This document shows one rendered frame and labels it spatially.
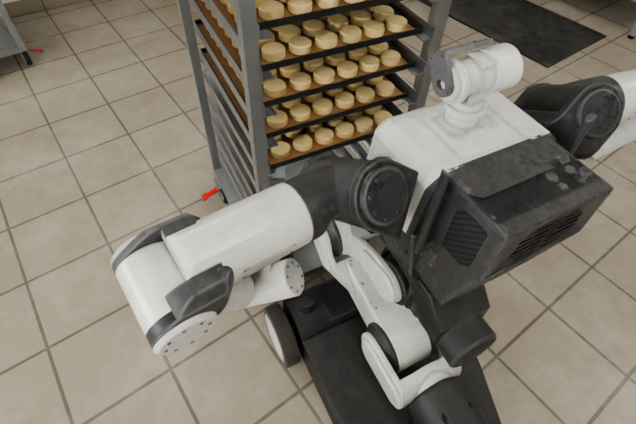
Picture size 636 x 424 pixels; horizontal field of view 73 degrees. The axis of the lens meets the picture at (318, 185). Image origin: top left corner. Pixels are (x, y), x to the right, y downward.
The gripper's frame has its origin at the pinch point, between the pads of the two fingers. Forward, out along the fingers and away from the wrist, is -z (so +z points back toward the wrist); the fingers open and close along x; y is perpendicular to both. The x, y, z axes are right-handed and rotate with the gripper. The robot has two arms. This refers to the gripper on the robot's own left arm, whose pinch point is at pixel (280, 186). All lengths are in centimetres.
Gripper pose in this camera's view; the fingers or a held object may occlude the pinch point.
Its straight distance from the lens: 91.2
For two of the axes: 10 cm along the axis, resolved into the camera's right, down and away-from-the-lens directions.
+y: -10.0, -0.7, 0.2
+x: 0.3, -6.7, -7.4
